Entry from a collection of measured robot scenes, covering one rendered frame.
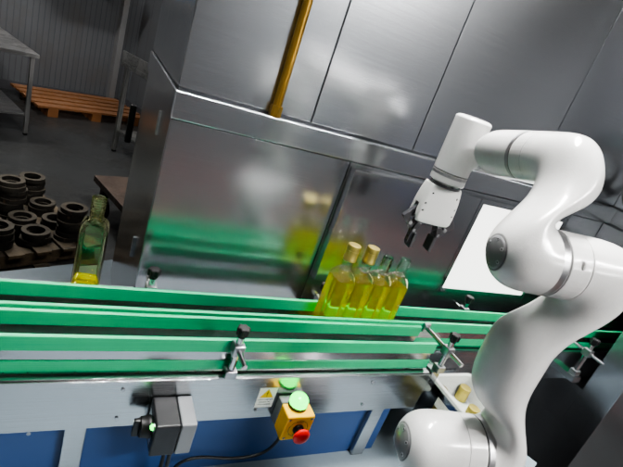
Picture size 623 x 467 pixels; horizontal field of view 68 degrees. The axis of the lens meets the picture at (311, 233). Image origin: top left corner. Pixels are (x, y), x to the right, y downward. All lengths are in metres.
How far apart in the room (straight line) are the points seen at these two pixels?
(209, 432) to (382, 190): 0.75
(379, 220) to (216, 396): 0.63
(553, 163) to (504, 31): 0.69
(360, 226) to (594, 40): 0.87
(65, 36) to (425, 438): 7.22
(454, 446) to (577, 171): 0.48
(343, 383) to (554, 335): 0.58
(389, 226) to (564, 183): 0.68
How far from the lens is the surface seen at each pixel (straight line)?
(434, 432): 0.88
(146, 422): 1.02
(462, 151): 1.09
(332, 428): 1.35
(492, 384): 0.82
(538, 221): 0.70
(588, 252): 0.74
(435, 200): 1.12
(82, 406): 1.04
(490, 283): 1.75
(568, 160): 0.77
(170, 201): 1.13
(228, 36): 1.06
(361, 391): 1.25
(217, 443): 1.23
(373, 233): 1.32
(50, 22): 7.53
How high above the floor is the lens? 1.73
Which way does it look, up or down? 21 degrees down
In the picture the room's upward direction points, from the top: 20 degrees clockwise
